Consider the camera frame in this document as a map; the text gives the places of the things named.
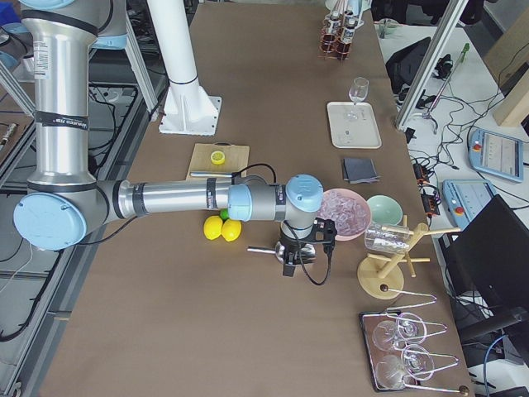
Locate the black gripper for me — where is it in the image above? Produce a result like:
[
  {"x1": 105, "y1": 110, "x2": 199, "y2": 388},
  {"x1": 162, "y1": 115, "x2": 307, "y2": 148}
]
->
[{"x1": 279, "y1": 222, "x2": 313, "y2": 277}]

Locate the copper wire bottle basket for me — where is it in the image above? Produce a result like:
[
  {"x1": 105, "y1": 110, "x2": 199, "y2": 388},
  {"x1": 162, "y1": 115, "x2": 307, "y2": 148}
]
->
[{"x1": 319, "y1": 11, "x2": 358, "y2": 60}]

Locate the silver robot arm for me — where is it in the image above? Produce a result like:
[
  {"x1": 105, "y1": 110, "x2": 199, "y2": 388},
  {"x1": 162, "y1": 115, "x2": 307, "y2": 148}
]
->
[{"x1": 13, "y1": 1, "x2": 336, "y2": 276}]

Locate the tea bottle white cap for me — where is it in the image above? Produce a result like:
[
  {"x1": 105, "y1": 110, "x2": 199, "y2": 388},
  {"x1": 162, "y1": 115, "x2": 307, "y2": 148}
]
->
[{"x1": 340, "y1": 18, "x2": 358, "y2": 45}]

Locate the metal ice scoop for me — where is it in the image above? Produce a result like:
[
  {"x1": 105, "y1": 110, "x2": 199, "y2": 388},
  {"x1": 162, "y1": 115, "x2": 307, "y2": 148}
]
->
[{"x1": 247, "y1": 242, "x2": 317, "y2": 265}]

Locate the yellow lemon right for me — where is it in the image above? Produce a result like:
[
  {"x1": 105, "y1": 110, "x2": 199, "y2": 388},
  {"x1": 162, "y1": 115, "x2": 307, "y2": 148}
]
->
[{"x1": 221, "y1": 219, "x2": 242, "y2": 242}]

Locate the yellow lemon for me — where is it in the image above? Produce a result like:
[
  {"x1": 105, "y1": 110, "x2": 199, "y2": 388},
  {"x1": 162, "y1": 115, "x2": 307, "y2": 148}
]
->
[
  {"x1": 221, "y1": 219, "x2": 242, "y2": 242},
  {"x1": 203, "y1": 215, "x2": 224, "y2": 240}
]

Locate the pink bowl with ice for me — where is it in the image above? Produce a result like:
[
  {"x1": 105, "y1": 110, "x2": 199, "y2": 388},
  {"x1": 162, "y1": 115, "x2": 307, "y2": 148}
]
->
[{"x1": 317, "y1": 189, "x2": 372, "y2": 241}]

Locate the green lime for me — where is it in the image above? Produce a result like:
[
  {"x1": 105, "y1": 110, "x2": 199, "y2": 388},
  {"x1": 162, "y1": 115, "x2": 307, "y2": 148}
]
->
[{"x1": 219, "y1": 208, "x2": 229, "y2": 221}]

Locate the yellow lemon left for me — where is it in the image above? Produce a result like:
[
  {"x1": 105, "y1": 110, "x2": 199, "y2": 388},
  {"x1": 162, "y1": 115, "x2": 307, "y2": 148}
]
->
[{"x1": 203, "y1": 215, "x2": 224, "y2": 240}]

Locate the wooden cup tree stand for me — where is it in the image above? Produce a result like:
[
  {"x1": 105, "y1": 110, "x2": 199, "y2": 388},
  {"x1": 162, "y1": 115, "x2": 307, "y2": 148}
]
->
[{"x1": 357, "y1": 217, "x2": 460, "y2": 300}]

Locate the glass jar on stand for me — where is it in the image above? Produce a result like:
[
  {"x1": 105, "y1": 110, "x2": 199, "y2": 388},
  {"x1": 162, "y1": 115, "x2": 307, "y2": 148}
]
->
[{"x1": 364, "y1": 222, "x2": 413, "y2": 254}]

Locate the green ceramic bowl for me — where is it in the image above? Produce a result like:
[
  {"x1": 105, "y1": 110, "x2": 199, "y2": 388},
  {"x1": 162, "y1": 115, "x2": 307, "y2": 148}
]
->
[{"x1": 367, "y1": 195, "x2": 403, "y2": 225}]

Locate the grey folded cloth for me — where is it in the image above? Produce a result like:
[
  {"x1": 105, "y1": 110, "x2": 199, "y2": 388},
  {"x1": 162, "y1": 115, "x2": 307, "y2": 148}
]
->
[{"x1": 342, "y1": 157, "x2": 379, "y2": 184}]

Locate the steel muddler black tip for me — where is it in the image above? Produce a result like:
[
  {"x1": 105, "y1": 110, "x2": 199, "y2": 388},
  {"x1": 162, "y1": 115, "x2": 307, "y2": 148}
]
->
[{"x1": 189, "y1": 171, "x2": 233, "y2": 178}]

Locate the wooden cutting board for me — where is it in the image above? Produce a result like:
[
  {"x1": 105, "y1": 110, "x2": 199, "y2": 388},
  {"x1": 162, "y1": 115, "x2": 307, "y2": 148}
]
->
[{"x1": 186, "y1": 143, "x2": 250, "y2": 180}]

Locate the lemon half slice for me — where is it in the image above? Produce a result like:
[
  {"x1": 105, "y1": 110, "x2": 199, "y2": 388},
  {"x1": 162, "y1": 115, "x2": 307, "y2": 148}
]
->
[{"x1": 210, "y1": 151, "x2": 226, "y2": 165}]

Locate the upper hanging wine glass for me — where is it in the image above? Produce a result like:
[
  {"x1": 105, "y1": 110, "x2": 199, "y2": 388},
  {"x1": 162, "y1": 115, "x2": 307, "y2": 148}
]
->
[{"x1": 372, "y1": 313, "x2": 427, "y2": 352}]

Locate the hanging wine glass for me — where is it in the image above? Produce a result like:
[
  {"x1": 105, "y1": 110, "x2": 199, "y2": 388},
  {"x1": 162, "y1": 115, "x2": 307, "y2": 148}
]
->
[
  {"x1": 372, "y1": 313, "x2": 427, "y2": 352},
  {"x1": 375, "y1": 345, "x2": 434, "y2": 390}
]

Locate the black glass rack tray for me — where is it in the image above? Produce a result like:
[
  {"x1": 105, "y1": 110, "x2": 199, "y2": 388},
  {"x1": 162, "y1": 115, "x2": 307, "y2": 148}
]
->
[{"x1": 359, "y1": 311, "x2": 407, "y2": 393}]

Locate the lower hanging wine glass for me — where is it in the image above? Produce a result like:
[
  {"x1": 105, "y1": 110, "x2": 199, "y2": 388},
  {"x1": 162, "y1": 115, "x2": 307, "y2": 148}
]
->
[{"x1": 375, "y1": 345, "x2": 434, "y2": 390}]

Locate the cream rabbit tray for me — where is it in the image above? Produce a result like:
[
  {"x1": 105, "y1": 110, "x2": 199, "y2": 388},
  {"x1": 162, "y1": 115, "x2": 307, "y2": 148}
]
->
[{"x1": 326, "y1": 102, "x2": 382, "y2": 149}]

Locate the blue teach pendant near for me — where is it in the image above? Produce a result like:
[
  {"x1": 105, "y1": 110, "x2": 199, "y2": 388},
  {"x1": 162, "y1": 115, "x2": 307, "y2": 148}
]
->
[{"x1": 442, "y1": 179, "x2": 497, "y2": 229}]

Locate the blue teach pendant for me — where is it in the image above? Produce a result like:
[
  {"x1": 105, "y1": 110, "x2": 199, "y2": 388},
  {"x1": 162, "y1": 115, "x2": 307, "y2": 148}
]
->
[
  {"x1": 442, "y1": 179, "x2": 497, "y2": 229},
  {"x1": 469, "y1": 129, "x2": 524, "y2": 183}
]

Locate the clear wine glass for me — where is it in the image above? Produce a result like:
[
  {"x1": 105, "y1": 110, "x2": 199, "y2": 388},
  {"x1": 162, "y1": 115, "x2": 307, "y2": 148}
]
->
[{"x1": 346, "y1": 77, "x2": 369, "y2": 122}]

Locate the black monitor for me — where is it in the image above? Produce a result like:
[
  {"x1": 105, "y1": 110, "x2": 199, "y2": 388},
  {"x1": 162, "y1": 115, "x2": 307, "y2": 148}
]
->
[{"x1": 446, "y1": 195, "x2": 528, "y2": 309}]

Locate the blue teach pendant far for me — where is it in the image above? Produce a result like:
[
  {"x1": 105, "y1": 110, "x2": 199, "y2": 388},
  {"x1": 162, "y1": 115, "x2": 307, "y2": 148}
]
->
[{"x1": 469, "y1": 129, "x2": 524, "y2": 183}]

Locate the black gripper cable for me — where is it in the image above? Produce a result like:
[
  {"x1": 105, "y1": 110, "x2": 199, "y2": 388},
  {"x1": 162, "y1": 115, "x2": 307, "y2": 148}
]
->
[{"x1": 288, "y1": 222, "x2": 335, "y2": 286}]

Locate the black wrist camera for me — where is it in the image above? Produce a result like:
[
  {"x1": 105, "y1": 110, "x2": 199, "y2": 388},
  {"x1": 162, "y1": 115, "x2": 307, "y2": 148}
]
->
[{"x1": 312, "y1": 218, "x2": 337, "y2": 246}]

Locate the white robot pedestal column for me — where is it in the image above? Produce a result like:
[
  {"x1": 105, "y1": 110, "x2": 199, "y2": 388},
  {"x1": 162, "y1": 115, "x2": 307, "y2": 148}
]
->
[{"x1": 148, "y1": 0, "x2": 222, "y2": 136}]

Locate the aluminium frame post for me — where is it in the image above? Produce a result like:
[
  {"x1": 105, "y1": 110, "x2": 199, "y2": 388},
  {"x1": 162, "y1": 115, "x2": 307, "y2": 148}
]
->
[{"x1": 395, "y1": 0, "x2": 468, "y2": 132}]

